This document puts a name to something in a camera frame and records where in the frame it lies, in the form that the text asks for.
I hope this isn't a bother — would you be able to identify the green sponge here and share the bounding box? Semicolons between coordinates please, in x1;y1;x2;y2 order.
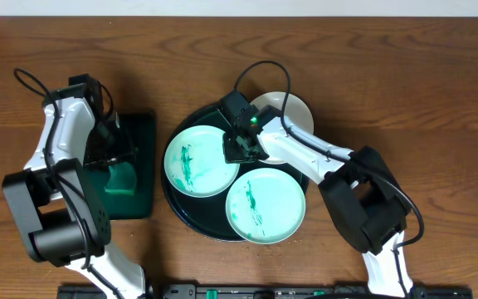
105;162;137;196

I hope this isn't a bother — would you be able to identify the green stained plate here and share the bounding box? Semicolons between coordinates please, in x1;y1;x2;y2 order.
225;168;306;245
163;125;240;198

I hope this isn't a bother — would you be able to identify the white plate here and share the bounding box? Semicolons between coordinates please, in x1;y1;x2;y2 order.
249;91;315;165

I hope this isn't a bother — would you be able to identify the green stained plate front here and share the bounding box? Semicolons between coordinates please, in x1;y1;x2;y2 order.
225;168;306;245

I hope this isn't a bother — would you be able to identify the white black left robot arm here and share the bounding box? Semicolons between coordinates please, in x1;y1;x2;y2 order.
2;83;146;298

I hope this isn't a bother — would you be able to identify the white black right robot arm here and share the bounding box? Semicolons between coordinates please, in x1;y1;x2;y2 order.
221;105;422;298

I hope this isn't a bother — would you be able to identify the rectangular black tray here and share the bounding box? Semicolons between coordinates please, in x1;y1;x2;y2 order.
84;112;156;220

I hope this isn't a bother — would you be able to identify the round black tray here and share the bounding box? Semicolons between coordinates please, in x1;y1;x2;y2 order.
162;105;309;241

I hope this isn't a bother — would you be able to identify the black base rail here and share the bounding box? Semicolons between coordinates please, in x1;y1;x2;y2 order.
56;283;474;299

